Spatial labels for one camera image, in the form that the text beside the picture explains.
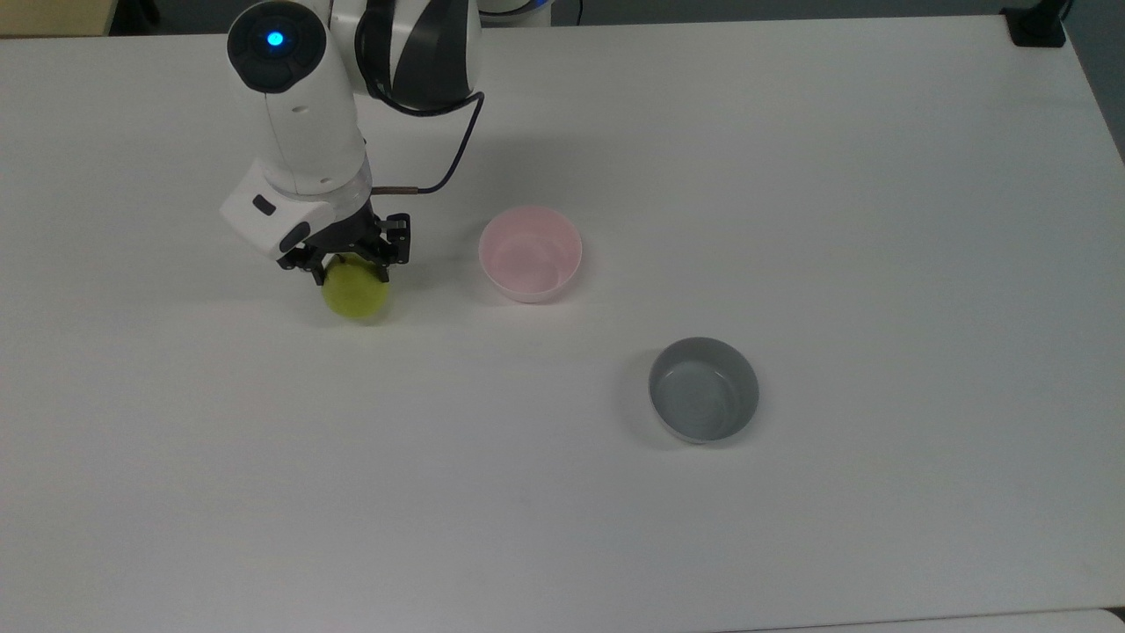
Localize black table clamp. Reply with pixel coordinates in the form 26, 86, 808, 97
1002, 0, 1076, 49

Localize green yellow pear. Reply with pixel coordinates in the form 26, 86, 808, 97
322, 254, 393, 323

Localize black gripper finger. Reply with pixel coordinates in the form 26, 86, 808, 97
277, 244, 329, 288
338, 212, 413, 285

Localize pink plastic bowl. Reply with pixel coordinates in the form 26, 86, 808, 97
478, 205, 584, 305

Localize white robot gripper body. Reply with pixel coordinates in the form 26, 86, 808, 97
219, 158, 379, 262

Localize tan wooden board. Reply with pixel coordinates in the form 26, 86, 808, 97
0, 0, 119, 39

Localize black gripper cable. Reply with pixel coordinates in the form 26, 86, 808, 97
369, 88, 487, 197

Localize grey plastic bowl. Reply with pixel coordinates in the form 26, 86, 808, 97
648, 337, 761, 446

